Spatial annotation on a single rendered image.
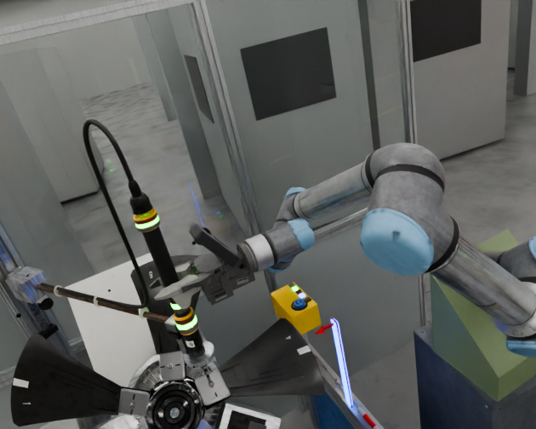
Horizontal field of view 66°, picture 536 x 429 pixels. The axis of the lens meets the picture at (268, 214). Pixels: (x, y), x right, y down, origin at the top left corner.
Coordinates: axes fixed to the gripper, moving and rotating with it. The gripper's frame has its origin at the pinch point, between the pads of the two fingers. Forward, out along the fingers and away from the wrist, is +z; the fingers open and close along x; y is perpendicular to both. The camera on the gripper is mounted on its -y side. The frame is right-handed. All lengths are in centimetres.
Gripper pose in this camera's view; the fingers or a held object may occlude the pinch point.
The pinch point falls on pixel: (157, 287)
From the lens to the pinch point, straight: 86.8
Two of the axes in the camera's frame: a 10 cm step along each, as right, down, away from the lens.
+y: 2.0, 8.7, 4.4
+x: -4.3, -3.3, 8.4
